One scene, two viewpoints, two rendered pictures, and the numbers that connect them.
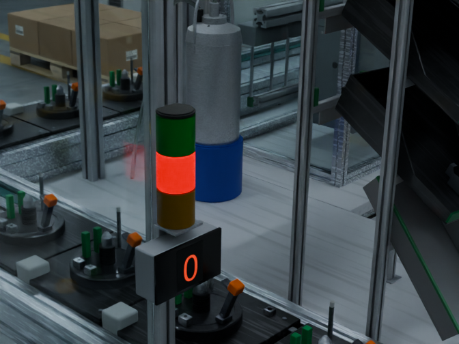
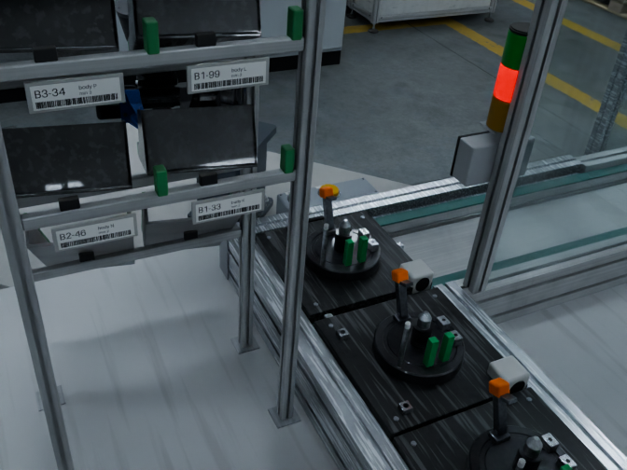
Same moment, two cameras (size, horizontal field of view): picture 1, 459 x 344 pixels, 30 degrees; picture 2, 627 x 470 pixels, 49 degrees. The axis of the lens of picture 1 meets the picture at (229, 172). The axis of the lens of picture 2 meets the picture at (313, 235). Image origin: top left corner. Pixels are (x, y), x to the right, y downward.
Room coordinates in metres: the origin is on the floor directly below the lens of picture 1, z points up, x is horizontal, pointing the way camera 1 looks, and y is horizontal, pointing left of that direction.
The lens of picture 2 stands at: (2.03, 0.13, 1.72)
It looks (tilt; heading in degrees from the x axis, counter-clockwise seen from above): 36 degrees down; 199
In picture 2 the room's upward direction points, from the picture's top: 5 degrees clockwise
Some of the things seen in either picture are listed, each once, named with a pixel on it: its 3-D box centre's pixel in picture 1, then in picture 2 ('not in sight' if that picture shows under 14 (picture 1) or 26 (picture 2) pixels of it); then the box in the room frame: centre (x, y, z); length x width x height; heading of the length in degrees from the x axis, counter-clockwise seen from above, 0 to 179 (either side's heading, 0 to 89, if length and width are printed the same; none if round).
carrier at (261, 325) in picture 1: (201, 297); (422, 331); (1.25, 0.04, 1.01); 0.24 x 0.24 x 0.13; 48
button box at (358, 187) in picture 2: not in sight; (327, 204); (0.87, -0.25, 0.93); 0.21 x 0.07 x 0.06; 138
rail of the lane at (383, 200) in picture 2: not in sight; (417, 210); (0.77, -0.07, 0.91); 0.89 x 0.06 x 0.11; 138
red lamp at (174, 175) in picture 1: (175, 168); (513, 80); (1.02, 0.07, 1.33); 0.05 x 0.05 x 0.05
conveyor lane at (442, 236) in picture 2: not in sight; (475, 255); (0.87, 0.07, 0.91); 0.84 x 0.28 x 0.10; 138
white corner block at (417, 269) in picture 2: not in sight; (415, 276); (1.07, -0.01, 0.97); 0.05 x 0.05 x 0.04; 48
